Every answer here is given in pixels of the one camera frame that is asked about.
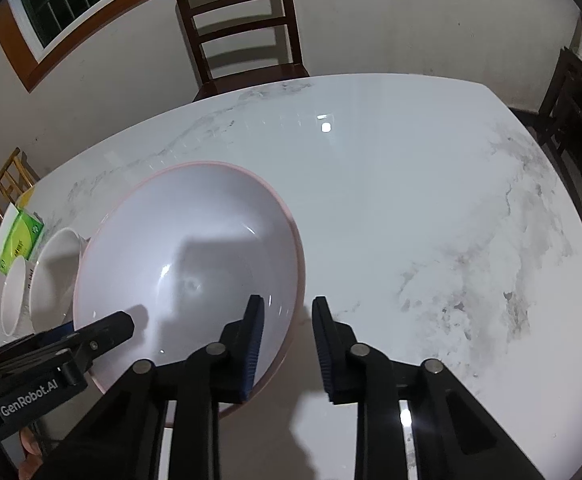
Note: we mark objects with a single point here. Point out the bamboo chair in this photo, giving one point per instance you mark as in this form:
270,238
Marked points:
11,170

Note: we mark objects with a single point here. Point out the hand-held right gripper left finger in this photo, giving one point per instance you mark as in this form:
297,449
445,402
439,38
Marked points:
253,350

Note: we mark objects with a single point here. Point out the white ribbed bowl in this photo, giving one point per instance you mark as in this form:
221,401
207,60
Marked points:
13,295

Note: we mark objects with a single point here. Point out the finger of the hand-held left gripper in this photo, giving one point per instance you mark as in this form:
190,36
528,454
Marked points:
98,332

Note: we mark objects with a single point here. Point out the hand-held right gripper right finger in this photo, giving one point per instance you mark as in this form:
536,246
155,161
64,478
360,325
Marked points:
323,355

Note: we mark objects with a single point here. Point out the white cartoon print bowl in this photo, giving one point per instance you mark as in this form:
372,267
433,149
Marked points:
56,270

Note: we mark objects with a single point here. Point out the wooden framed window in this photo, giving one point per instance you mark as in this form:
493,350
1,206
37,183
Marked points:
21,60

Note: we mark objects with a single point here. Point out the pink bowl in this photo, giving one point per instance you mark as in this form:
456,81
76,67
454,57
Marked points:
196,220

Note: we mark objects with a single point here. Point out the dark wooden side chair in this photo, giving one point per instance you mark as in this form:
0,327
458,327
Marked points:
571,125

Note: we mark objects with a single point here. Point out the green tissue box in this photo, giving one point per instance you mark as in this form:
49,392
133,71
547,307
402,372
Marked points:
21,240

